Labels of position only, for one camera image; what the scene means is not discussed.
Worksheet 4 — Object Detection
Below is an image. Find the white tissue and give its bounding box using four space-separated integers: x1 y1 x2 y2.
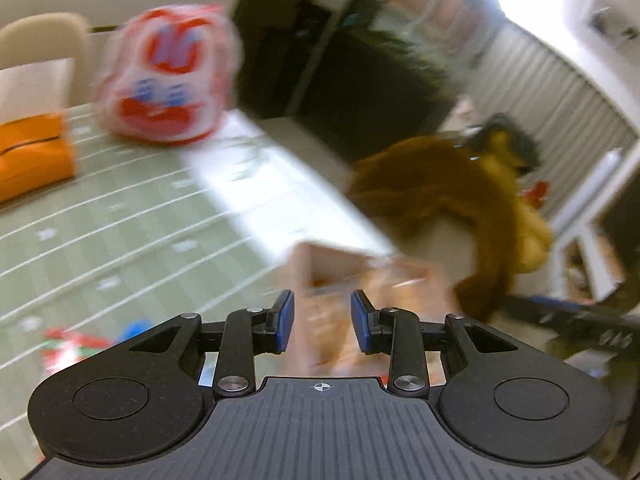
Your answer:
0 57 76 126

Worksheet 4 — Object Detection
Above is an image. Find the yellow plush toy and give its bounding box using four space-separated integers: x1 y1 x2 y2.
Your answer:
514 194 554 275

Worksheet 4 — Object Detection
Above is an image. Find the pink cardboard box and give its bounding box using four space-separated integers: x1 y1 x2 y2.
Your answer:
290 241 461 378

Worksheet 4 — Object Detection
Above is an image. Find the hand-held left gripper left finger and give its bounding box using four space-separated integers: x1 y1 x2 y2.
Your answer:
127 290 296 398

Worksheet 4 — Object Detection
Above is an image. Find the beige chair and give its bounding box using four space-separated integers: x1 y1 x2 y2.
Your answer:
0 12 93 108

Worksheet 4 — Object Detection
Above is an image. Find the blue snack packet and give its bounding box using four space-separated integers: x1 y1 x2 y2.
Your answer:
119 319 153 347

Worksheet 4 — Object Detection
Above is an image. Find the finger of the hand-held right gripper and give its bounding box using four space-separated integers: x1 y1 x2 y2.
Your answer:
500 294 640 361

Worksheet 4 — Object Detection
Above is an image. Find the brown plush toy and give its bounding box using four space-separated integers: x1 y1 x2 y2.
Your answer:
346 112 544 322

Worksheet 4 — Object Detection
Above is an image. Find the orange tissue box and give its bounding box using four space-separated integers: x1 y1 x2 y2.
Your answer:
0 112 78 203

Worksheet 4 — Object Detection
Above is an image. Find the red white cracker packet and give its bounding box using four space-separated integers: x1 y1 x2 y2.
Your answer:
42 326 119 377

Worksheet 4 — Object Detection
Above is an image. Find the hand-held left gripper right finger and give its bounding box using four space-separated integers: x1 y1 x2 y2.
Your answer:
350 290 519 398

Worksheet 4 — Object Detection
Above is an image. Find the red white snack bag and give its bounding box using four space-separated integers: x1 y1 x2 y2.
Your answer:
92 2 243 147

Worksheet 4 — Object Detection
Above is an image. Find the black cabinet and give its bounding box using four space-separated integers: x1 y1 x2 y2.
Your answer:
234 0 453 163

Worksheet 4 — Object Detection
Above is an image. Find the green grid tablecloth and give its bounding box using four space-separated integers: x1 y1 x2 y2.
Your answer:
0 102 398 461

